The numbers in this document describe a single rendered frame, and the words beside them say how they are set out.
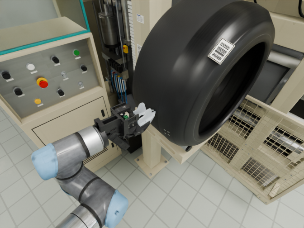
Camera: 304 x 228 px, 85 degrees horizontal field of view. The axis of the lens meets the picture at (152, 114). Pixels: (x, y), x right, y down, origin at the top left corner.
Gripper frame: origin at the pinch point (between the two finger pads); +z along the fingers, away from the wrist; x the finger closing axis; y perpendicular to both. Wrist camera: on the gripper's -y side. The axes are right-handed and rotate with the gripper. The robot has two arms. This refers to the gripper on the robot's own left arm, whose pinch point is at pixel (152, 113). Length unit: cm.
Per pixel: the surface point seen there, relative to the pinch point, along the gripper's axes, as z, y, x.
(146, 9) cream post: 20.3, 24.7, 30.3
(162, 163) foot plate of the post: 47, -114, 24
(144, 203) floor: 10, -119, 8
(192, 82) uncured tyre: 5.5, 15.7, -8.9
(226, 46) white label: 13.4, 24.6, -11.1
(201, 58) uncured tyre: 8.5, 21.3, -7.9
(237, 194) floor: 80, -112, -43
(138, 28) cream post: 21.2, 15.8, 36.7
